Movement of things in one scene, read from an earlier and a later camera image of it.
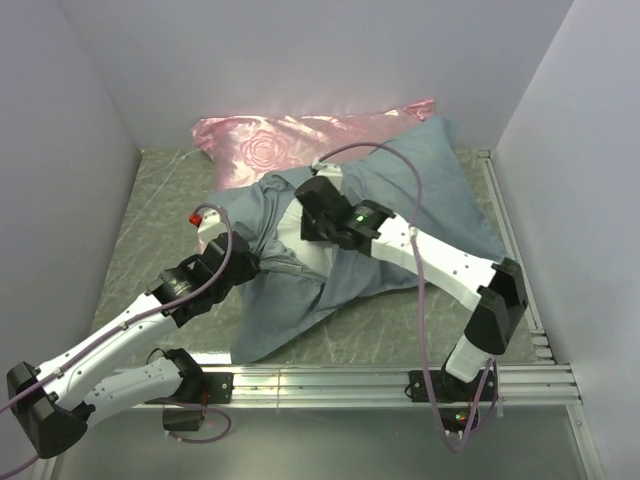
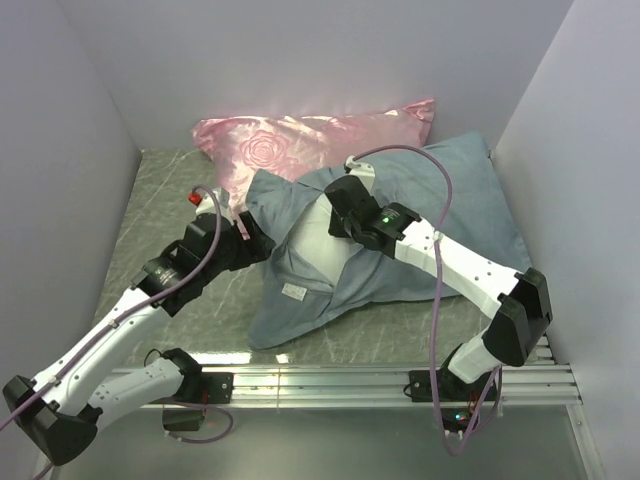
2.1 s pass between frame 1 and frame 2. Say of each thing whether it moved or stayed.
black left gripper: moved
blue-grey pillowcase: moved
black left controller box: stayed
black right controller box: stayed
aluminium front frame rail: stayed
